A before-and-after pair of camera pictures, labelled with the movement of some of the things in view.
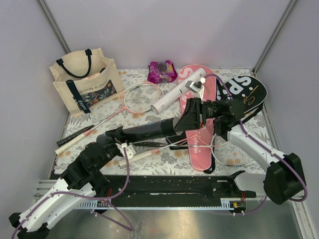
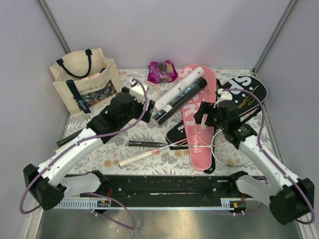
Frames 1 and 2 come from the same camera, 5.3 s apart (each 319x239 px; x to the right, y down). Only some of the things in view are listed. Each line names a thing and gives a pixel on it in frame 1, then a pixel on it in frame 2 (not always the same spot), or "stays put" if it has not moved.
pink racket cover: [200, 141] stays put
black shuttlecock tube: [163, 128] → [201, 83]
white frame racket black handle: [224, 148] stays put
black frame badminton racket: [77, 133] stays put
